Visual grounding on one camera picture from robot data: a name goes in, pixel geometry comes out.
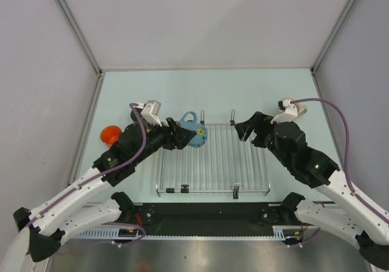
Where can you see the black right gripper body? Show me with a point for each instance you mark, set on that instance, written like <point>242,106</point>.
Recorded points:
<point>280,155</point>

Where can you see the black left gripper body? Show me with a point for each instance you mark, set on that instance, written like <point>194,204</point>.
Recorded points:
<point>163,139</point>

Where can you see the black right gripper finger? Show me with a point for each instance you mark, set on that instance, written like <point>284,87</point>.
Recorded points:
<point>263,137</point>
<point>254,124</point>

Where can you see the blue mug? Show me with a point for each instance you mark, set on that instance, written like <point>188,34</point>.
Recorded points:
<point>202,131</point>

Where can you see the cream floral mug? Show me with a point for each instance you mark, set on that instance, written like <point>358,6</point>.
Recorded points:
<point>303,110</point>

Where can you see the dark green mug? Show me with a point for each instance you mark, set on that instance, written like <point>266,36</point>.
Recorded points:
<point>134,115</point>

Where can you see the orange mug black handle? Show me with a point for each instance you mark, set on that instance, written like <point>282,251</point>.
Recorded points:
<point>110,134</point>

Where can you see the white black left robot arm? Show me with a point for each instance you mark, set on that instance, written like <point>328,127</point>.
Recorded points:
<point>50,225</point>

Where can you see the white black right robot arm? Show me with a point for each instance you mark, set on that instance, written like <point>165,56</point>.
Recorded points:
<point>364,224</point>

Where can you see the black front rack hook clip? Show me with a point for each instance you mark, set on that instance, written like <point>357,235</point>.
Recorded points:
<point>235,190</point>

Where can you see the black front rack knob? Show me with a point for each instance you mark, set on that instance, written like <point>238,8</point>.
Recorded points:
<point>184,189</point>

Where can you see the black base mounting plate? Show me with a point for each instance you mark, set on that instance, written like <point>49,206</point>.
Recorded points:
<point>211,216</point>

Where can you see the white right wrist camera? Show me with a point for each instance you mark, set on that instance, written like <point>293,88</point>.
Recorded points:
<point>287,112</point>

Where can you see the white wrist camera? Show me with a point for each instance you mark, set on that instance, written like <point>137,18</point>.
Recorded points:
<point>287,112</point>
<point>150,112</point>

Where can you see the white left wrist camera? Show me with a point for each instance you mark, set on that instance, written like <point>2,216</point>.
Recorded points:
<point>150,112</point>

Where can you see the metal wire dish rack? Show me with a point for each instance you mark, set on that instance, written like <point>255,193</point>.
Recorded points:
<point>223,161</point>

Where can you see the white slotted cable duct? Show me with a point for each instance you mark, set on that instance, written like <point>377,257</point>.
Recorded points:
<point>127,233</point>

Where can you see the aluminium frame post left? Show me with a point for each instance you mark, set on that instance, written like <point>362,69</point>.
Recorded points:
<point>70,19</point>

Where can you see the aluminium frame post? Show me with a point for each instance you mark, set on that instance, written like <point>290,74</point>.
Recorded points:
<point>336,29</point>
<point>70,19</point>

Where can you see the aluminium frame post right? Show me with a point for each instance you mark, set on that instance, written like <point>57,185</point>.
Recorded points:
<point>336,29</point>

